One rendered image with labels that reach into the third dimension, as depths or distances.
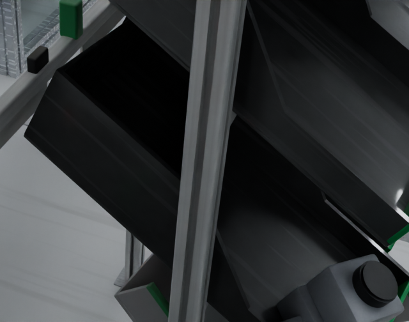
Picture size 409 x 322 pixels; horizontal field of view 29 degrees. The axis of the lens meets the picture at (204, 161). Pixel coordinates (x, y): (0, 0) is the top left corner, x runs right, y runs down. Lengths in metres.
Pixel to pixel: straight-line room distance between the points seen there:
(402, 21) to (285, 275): 0.20
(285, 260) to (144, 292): 0.11
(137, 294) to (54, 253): 0.51
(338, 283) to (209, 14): 0.22
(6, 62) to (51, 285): 0.48
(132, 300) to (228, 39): 0.27
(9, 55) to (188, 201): 0.96
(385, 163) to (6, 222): 0.74
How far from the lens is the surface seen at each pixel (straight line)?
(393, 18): 0.60
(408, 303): 0.87
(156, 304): 0.59
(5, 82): 1.40
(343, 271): 0.54
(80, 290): 1.05
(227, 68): 0.39
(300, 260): 0.60
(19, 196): 1.17
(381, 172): 0.47
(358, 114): 0.49
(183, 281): 0.51
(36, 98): 0.64
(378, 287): 0.53
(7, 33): 1.37
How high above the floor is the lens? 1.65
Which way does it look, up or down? 40 degrees down
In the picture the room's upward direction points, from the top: 6 degrees clockwise
